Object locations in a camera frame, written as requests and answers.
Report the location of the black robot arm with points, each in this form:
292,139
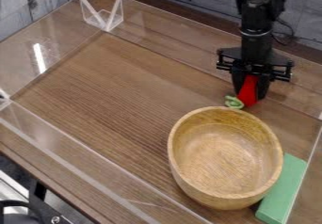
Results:
259,14

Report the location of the clear acrylic corner bracket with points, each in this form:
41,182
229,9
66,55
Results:
102,19

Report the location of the green rectangular block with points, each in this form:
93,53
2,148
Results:
276,203

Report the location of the wooden bowl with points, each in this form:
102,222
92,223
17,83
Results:
224,157

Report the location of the red felt fruit green leaf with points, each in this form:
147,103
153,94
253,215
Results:
245,97

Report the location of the clear acrylic front wall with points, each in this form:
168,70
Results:
105,192

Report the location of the black metal table leg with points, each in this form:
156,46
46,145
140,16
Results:
53,209

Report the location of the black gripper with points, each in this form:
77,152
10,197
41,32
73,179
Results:
272,68

